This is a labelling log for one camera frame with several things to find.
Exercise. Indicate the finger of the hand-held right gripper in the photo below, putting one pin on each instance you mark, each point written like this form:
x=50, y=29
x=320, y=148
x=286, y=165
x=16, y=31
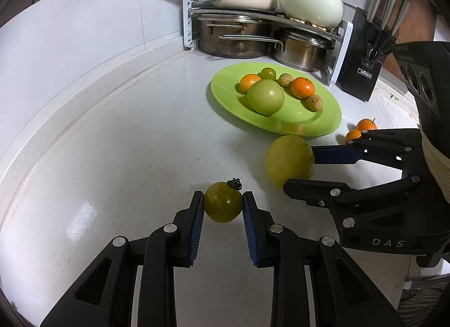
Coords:
x=316, y=189
x=334, y=155

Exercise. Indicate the small green tomato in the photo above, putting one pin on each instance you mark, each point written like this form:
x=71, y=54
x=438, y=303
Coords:
x=268, y=73

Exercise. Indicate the green tomato with stem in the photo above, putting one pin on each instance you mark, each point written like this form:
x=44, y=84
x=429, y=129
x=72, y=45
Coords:
x=223, y=204

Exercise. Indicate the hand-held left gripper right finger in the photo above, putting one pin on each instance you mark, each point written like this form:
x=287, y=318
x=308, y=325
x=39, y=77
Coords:
x=250, y=232

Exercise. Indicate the large steel pot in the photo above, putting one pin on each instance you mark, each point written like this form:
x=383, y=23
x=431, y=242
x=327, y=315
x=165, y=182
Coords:
x=239, y=44

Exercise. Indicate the green plate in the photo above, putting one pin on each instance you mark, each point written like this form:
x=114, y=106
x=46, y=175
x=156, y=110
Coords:
x=309, y=119

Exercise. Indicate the grey striped clothing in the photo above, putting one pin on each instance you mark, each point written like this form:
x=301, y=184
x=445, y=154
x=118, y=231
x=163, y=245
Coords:
x=425, y=299

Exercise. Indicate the orange tangerine with stem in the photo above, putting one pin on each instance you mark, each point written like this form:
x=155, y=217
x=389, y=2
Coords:
x=366, y=125

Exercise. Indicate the large green round fruit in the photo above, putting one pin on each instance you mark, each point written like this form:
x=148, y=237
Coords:
x=265, y=97

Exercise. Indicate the small orange tangerine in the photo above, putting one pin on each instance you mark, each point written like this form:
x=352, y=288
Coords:
x=353, y=136

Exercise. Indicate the small steel pot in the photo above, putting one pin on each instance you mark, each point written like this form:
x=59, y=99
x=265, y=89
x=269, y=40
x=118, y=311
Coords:
x=302, y=51

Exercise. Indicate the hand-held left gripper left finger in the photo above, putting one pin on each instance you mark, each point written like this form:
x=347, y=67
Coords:
x=197, y=232

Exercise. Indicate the metal pot rack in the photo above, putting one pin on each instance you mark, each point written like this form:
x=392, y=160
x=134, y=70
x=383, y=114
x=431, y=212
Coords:
x=191, y=17

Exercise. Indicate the large yellow round fruit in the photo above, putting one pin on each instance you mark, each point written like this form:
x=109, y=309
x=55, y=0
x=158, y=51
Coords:
x=286, y=161

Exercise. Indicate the small brown round fruit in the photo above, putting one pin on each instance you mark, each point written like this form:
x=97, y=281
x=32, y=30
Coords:
x=286, y=79
x=314, y=102

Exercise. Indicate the brown wooden cutting board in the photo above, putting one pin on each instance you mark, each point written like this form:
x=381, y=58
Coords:
x=422, y=21

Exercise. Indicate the black knife block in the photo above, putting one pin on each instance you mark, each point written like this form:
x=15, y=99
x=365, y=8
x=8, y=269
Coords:
x=362, y=73

